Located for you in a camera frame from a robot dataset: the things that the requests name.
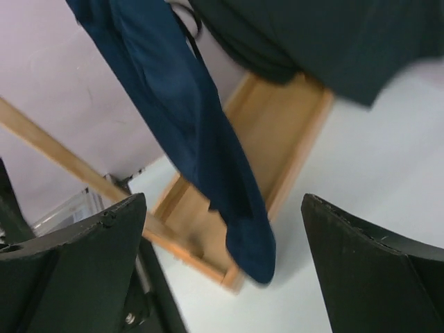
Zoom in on wooden rack post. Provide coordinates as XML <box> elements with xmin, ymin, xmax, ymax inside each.
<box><xmin>0</xmin><ymin>96</ymin><xmax>181</xmax><ymax>244</ymax></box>

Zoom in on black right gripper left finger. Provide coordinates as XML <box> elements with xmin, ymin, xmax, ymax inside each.
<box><xmin>1</xmin><ymin>194</ymin><xmax>146</xmax><ymax>332</ymax></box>

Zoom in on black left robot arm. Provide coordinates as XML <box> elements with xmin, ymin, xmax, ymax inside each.
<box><xmin>1</xmin><ymin>170</ymin><xmax>185</xmax><ymax>332</ymax></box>

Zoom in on wooden rack base tray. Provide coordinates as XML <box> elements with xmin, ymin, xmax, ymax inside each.
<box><xmin>143</xmin><ymin>74</ymin><xmax>333</xmax><ymax>293</ymax></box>

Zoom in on navy blue shorts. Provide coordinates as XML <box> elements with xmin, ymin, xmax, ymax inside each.
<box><xmin>68</xmin><ymin>1</ymin><xmax>276</xmax><ymax>284</ymax></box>

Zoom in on dark green shorts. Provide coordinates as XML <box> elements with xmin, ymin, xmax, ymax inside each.
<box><xmin>191</xmin><ymin>0</ymin><xmax>443</xmax><ymax>106</ymax></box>

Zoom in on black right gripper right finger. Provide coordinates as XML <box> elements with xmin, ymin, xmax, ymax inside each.
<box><xmin>301</xmin><ymin>194</ymin><xmax>443</xmax><ymax>332</ymax></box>

